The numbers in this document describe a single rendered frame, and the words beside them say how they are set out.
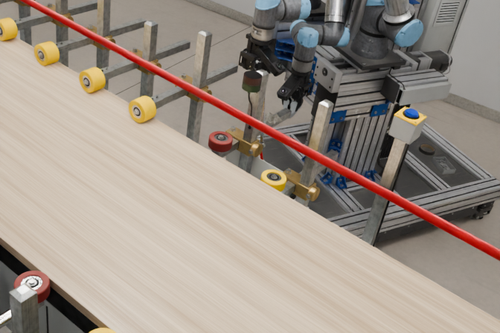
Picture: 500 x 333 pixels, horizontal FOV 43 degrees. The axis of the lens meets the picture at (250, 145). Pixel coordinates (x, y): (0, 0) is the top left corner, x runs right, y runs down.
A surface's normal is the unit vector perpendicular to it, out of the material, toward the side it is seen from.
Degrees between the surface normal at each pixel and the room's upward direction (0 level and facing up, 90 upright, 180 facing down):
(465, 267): 0
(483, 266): 0
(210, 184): 0
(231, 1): 90
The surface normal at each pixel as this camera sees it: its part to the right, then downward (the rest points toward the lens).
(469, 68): -0.52, 0.40
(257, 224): 0.15, -0.82
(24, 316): 0.78, 0.44
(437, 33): 0.47, 0.55
